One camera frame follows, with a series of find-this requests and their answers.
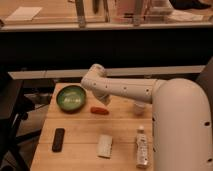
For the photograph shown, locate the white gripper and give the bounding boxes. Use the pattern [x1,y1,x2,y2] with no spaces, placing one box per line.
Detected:
[94,92,110,106]

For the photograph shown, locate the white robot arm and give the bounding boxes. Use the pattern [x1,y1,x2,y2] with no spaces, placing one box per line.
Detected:
[81,64,213,171]

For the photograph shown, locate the green ceramic bowl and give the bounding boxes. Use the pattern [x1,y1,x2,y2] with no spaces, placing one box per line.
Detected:
[56,85,86,112]

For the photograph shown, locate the white paper cup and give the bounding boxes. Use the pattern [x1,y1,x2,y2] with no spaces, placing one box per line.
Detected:
[133,101,146,115]

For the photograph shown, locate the white squeeze tube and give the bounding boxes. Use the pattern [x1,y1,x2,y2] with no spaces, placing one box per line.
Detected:
[136,126,149,168]

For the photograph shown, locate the black remote control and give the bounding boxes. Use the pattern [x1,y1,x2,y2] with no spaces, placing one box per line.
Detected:
[52,128,65,152]

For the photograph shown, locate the black office chair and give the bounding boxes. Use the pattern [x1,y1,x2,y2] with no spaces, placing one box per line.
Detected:
[0,70,41,171]

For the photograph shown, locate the white paper sheet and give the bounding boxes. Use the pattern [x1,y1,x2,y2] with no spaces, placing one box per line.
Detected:
[6,6,42,21]

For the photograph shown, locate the grey metal post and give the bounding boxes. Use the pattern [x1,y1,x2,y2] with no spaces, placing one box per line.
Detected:
[133,0,143,26]
[75,0,86,28]

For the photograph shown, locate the grey metal post right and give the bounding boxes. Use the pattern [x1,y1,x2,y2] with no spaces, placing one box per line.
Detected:
[133,0,143,26]

